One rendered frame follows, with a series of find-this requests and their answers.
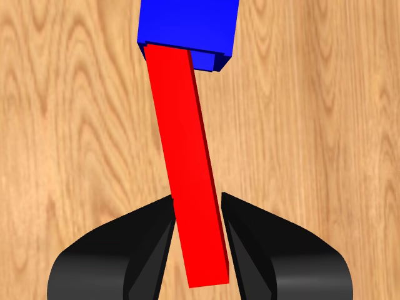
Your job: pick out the thin red peg bar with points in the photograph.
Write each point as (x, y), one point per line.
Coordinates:
(187, 156)

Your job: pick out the blue hollow socket block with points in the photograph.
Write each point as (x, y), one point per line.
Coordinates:
(187, 22)

